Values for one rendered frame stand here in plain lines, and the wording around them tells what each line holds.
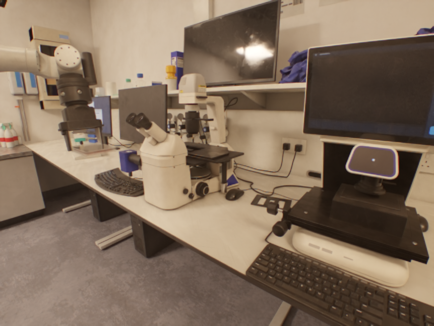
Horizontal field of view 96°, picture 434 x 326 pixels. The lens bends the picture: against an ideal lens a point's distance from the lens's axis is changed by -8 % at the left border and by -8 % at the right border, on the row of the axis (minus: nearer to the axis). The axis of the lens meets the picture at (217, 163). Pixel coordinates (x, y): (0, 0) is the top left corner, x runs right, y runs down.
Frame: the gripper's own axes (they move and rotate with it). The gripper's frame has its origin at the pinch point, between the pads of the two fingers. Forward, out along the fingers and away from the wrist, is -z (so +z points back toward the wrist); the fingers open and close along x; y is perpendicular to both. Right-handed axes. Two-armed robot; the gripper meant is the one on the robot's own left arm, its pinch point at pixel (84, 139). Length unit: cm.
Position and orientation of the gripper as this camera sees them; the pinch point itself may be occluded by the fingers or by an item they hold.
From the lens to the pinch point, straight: 76.3
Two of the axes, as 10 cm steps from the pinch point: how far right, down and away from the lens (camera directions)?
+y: -7.6, 0.4, 6.4
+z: -1.6, -9.8, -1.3
